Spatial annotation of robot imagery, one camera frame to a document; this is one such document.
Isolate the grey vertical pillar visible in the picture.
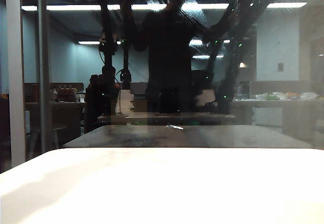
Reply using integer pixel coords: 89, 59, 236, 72
37, 0, 52, 153

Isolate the large glass window pane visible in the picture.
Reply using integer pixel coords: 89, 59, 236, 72
22, 0, 324, 149

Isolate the white window frame post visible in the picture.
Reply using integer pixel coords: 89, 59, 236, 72
5, 0, 26, 168

